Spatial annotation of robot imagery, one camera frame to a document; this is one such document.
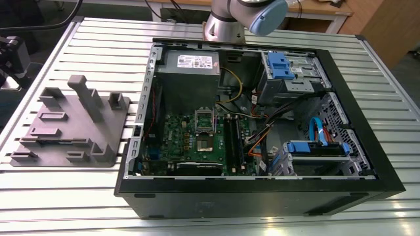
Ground black disk in blue carrier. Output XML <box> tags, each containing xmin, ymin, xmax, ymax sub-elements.
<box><xmin>286</xmin><ymin>139</ymin><xmax>351</xmax><ymax>158</ymax></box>

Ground grey metal drive cage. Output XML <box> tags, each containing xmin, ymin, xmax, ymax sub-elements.
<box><xmin>256</xmin><ymin>50</ymin><xmax>332</xmax><ymax>107</ymax></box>

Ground black graphics card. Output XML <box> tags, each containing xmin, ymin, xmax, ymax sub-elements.
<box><xmin>175</xmin><ymin>161</ymin><xmax>223</xmax><ymax>177</ymax></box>

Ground silver metal disk bay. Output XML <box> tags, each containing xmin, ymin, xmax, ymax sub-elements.
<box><xmin>268</xmin><ymin>140</ymin><xmax>374</xmax><ymax>177</ymax></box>

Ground yellow power wires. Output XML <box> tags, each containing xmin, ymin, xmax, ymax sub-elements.
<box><xmin>219</xmin><ymin>67</ymin><xmax>244</xmax><ymax>104</ymax></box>

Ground wooden desk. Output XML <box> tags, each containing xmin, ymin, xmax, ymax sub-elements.
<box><xmin>286</xmin><ymin>0</ymin><xmax>354</xmax><ymax>34</ymax></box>

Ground brown wooden cabinet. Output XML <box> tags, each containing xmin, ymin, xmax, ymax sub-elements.
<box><xmin>338</xmin><ymin>0</ymin><xmax>420</xmax><ymax>70</ymax></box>

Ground CPU socket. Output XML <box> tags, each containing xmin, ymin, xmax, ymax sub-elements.
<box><xmin>196</xmin><ymin>137</ymin><xmax>215</xmax><ymax>155</ymax></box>

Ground black wire bundle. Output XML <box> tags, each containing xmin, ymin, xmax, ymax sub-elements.
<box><xmin>246</xmin><ymin>91</ymin><xmax>330</xmax><ymax>144</ymax></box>

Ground blue flat data wire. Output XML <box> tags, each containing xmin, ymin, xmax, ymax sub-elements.
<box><xmin>308</xmin><ymin>117</ymin><xmax>330</xmax><ymax>146</ymax></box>

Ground black open PC case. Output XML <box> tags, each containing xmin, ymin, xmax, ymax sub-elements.
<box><xmin>114</xmin><ymin>37</ymin><xmax>407</xmax><ymax>219</ymax></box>

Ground orange wire bundle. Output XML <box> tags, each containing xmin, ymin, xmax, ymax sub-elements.
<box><xmin>247</xmin><ymin>144</ymin><xmax>264</xmax><ymax>158</ymax></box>

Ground red orange power wire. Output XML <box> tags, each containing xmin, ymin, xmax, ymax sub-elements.
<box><xmin>315</xmin><ymin>124</ymin><xmax>335</xmax><ymax>145</ymax></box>

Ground long motherboard RAM slot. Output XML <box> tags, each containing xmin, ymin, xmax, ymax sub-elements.
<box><xmin>223</xmin><ymin>115</ymin><xmax>232</xmax><ymax>174</ymax></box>
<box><xmin>228</xmin><ymin>115</ymin><xmax>247</xmax><ymax>173</ymax></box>

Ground blue plastic drive carrier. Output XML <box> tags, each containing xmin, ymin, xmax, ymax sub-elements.
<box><xmin>267</xmin><ymin>52</ymin><xmax>295</xmax><ymax>80</ymax></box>

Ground grey power supply unit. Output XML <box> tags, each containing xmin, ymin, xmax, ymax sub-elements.
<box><xmin>154</xmin><ymin>49</ymin><xmax>222</xmax><ymax>116</ymax></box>

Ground black camera cable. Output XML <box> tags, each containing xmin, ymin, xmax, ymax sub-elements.
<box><xmin>0</xmin><ymin>0</ymin><xmax>84</xmax><ymax>31</ymax></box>

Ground grey plastic parts rack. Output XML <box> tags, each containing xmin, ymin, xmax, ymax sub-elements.
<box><xmin>8</xmin><ymin>75</ymin><xmax>132</xmax><ymax>168</ymax></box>

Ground thin grey loose cable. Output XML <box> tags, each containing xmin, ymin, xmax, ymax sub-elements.
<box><xmin>144</xmin><ymin>0</ymin><xmax>180</xmax><ymax>24</ymax></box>

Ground green motherboard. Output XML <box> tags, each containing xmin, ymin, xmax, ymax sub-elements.
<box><xmin>140</xmin><ymin>108</ymin><xmax>263</xmax><ymax>177</ymax></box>

